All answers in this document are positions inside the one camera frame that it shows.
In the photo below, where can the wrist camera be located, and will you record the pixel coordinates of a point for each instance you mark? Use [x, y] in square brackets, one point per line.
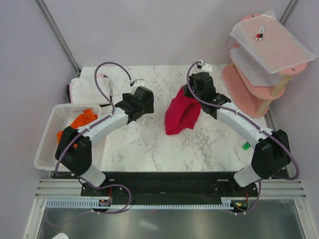
[204, 67]
[137, 83]

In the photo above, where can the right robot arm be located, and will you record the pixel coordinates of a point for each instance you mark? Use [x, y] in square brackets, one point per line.
[271, 148]

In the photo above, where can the black capped marker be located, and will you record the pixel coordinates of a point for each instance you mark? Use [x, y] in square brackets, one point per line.
[261, 33]

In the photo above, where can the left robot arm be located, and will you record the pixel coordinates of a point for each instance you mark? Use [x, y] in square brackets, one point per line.
[74, 150]

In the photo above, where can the white foam sheet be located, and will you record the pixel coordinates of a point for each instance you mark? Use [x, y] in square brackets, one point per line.
[278, 50]

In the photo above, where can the pink tiered shelf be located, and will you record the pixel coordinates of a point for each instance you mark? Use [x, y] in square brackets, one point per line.
[255, 101]

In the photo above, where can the orange t shirt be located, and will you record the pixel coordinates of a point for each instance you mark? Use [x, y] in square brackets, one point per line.
[87, 116]

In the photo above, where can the folded white t shirt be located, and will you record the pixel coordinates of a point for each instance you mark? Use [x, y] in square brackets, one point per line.
[87, 90]

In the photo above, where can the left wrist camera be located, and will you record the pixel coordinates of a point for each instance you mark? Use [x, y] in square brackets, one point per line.
[137, 83]

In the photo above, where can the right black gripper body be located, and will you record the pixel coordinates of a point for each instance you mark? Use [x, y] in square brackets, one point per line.
[192, 86]

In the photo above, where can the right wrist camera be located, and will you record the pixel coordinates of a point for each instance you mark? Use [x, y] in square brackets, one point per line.
[204, 67]

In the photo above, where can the green highlighter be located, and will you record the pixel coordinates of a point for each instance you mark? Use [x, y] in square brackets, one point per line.
[246, 146]

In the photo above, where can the magenta t shirt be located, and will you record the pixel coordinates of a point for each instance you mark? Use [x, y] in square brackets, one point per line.
[182, 113]

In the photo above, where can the red capped marker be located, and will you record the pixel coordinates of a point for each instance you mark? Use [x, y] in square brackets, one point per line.
[259, 33]

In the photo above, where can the white plastic basket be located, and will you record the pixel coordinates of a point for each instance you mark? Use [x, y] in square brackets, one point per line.
[61, 116]

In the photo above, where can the paper sheets on shelf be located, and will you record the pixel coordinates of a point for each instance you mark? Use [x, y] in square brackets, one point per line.
[252, 70]

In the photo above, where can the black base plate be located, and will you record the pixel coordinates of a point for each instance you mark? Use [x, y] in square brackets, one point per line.
[147, 184]

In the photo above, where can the white cable duct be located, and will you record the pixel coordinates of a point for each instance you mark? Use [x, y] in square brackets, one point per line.
[98, 204]

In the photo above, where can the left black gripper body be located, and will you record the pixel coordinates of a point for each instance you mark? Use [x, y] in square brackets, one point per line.
[148, 108]

